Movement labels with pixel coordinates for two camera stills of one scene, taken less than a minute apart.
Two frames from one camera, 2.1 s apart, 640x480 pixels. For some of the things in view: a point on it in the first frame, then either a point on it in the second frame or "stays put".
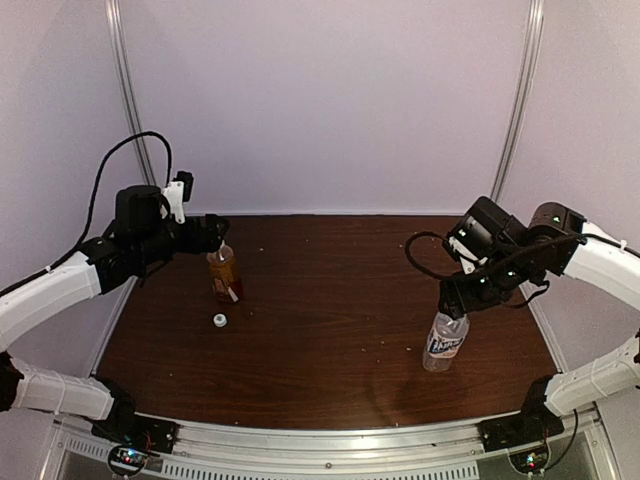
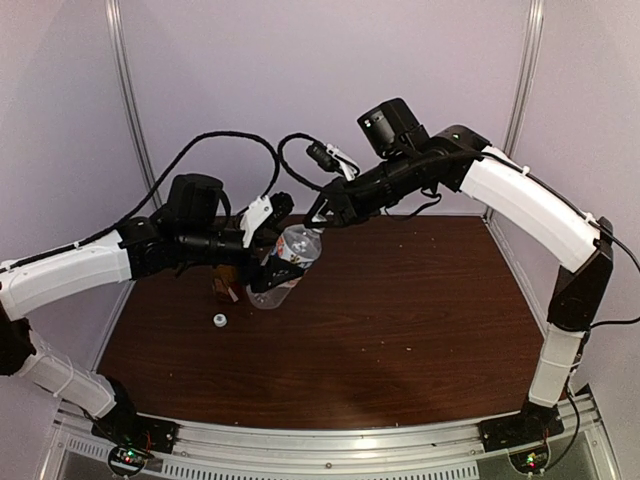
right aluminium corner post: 531,55 stays put
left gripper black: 211,241 → 260,278
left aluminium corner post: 120,43 stays put
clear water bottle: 445,338 → 299,245
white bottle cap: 220,320 stays put
